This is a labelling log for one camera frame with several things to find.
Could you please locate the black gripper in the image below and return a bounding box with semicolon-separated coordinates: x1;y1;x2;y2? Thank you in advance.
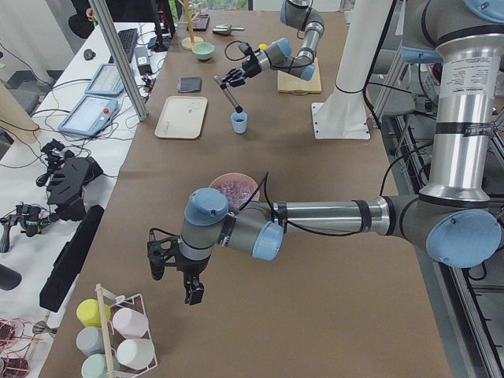
219;42;262;90
147;234;209;306

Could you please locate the steel muddler black tip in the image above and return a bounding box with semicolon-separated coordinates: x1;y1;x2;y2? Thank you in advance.
214;76;243;113

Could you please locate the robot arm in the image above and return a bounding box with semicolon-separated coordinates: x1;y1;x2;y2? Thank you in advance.
216;1;324;90
147;1;503;305

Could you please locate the light blue plastic cup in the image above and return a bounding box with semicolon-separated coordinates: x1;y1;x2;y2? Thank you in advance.
231;112;248;134

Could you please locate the steel ice scoop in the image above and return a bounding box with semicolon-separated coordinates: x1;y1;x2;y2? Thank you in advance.
212;24;245;36

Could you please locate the pink cup in rack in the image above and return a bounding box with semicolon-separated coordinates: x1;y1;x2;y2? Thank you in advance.
112;308;149;339

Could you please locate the white cup in rack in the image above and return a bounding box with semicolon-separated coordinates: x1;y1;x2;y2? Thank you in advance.
117;339;155;370

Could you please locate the yellow cup in rack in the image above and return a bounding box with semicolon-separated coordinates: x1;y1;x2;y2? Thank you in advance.
76;298;102;328

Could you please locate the pink bowl of ice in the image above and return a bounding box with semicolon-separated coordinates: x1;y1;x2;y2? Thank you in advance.
209;172;260;208

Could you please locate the grey cup in rack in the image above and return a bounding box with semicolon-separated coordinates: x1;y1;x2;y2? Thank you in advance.
76;327;105;357

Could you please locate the green cup in rack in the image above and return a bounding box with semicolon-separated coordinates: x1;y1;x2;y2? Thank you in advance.
80;354;108;378

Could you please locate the mint green bowl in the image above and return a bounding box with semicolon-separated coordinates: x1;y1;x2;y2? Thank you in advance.
191;42;215;61

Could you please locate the grey folded cloth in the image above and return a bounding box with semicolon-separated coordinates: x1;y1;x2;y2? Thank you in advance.
177;76;202;93

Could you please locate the wooden cutting board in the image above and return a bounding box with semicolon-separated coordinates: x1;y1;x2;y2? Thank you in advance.
277;58;322;95

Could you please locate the wooden glass rack stand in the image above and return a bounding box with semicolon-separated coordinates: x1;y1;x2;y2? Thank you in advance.
178;0;204;50

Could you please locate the cream rabbit tray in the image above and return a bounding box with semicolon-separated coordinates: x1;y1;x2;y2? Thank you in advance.
154;96;208;139

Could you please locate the black keyboard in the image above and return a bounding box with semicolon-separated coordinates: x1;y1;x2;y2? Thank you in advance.
117;28;139;62

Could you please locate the blue teach pendant far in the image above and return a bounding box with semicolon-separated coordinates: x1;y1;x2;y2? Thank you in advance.
85;64;124;97

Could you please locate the blue teach pendant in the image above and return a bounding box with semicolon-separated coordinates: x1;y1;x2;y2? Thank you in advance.
85;64;124;97
58;95;118;136

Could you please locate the blue teach pendant near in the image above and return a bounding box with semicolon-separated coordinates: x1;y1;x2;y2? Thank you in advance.
58;95;118;136

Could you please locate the black camera cable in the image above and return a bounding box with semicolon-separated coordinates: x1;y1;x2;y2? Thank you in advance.
235;171;367;237
224;39;253;63

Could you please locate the white wire cup rack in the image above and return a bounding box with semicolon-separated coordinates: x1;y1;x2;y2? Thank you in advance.
95;283;158;377

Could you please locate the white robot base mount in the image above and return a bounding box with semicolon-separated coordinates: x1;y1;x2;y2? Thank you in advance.
312;1;402;139

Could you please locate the aluminium frame post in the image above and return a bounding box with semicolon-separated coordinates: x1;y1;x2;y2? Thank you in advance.
89;0;148;121

